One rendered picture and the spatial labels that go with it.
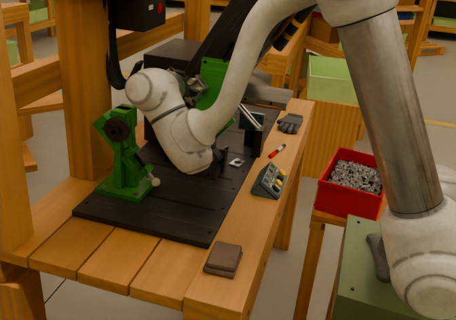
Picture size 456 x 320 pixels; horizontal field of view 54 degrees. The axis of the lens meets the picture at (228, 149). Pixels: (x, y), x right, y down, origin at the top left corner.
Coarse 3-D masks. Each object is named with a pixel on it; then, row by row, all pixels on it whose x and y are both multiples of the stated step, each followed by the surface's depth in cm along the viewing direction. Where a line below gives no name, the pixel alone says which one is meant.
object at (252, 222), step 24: (264, 144) 177; (288, 144) 179; (288, 168) 161; (240, 192) 144; (288, 192) 168; (240, 216) 131; (264, 216) 132; (216, 240) 120; (240, 240) 121; (264, 240) 122; (240, 264) 112; (264, 264) 127; (192, 288) 104; (216, 288) 104; (240, 288) 105; (192, 312) 102; (216, 312) 100; (240, 312) 98
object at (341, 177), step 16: (336, 160) 175; (352, 160) 175; (368, 160) 172; (320, 176) 153; (336, 176) 163; (352, 176) 164; (368, 176) 164; (320, 192) 152; (336, 192) 150; (352, 192) 147; (368, 192) 153; (384, 192) 165; (320, 208) 155; (336, 208) 152; (352, 208) 150; (368, 208) 147
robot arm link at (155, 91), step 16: (128, 80) 106; (144, 80) 104; (160, 80) 107; (176, 80) 118; (128, 96) 106; (144, 96) 104; (160, 96) 106; (176, 96) 111; (144, 112) 110; (160, 112) 109
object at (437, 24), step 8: (432, 0) 905; (448, 0) 856; (432, 8) 873; (400, 16) 897; (408, 16) 894; (432, 16) 879; (432, 24) 890; (440, 24) 886; (448, 24) 882; (448, 32) 879
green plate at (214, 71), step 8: (208, 64) 147; (216, 64) 146; (224, 64) 146; (200, 72) 148; (208, 72) 148; (216, 72) 147; (224, 72) 146; (208, 80) 148; (216, 80) 147; (216, 88) 148; (208, 96) 149; (216, 96) 148; (200, 104) 150; (208, 104) 149
